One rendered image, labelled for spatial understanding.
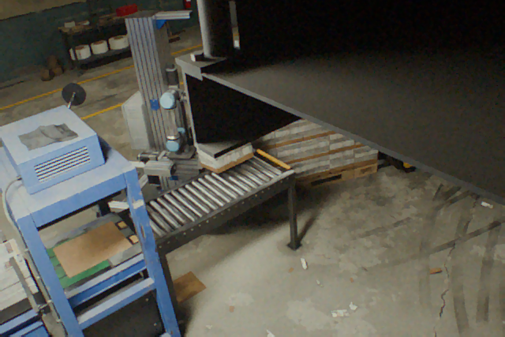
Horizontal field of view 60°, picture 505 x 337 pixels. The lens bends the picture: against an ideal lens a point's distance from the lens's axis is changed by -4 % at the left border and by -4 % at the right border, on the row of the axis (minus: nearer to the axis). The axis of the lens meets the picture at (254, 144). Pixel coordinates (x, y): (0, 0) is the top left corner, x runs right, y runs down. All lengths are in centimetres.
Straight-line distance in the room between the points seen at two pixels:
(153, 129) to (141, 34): 92
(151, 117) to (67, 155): 179
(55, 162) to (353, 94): 229
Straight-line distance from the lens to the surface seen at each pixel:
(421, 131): 40
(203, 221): 333
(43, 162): 261
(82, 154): 266
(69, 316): 297
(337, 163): 488
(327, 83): 49
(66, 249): 344
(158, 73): 407
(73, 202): 256
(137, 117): 432
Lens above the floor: 283
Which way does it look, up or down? 29 degrees down
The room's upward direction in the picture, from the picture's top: 6 degrees counter-clockwise
